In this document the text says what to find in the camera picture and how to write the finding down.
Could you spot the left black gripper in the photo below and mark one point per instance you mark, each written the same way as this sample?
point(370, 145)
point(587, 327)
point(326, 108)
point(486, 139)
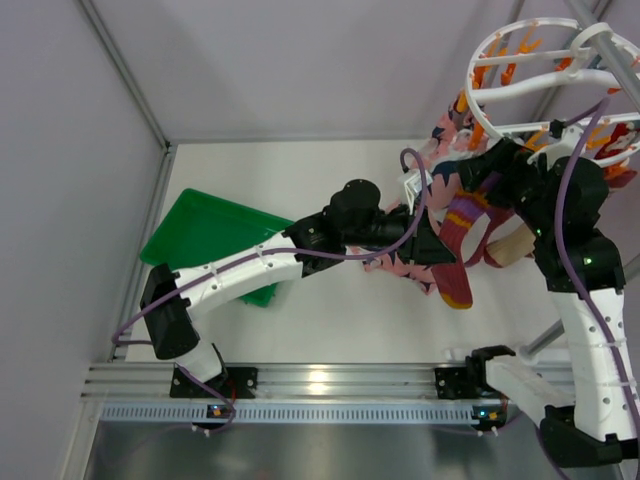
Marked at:
point(417, 240)

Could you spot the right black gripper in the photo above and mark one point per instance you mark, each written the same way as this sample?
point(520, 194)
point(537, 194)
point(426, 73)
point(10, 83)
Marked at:
point(480, 167)

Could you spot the maroon purple orange sock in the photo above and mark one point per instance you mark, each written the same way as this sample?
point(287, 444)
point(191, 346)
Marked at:
point(451, 279)

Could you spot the beige purple striped sock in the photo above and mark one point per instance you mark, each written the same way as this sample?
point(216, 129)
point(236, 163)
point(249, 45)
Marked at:
point(511, 248)

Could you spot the white round clip hanger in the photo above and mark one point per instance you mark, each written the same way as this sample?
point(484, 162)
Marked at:
point(507, 65)

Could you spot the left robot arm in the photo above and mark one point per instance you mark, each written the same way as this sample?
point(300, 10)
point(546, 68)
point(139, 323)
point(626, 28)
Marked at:
point(173, 300)

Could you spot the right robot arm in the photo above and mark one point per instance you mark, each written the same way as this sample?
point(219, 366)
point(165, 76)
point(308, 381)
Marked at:
point(559, 201)

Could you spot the metal hanger stand pole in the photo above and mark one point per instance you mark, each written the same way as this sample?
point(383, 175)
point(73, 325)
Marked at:
point(601, 39)

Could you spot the pink shark print shorts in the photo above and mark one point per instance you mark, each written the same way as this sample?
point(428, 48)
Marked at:
point(451, 141)

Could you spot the red sock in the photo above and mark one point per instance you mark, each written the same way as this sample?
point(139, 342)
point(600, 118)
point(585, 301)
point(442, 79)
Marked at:
point(617, 175)

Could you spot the green plastic tray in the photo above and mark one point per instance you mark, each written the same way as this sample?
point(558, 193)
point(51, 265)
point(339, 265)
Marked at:
point(202, 231)

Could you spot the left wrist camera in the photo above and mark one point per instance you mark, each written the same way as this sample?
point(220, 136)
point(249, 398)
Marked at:
point(411, 186)

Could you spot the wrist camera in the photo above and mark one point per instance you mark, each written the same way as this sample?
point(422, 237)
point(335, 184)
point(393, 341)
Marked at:
point(411, 186)
point(572, 139)

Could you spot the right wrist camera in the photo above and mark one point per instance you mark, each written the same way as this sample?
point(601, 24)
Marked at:
point(572, 139)

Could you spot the aluminium mounting rail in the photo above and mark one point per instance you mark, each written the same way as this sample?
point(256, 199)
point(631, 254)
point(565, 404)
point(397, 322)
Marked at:
point(356, 394)

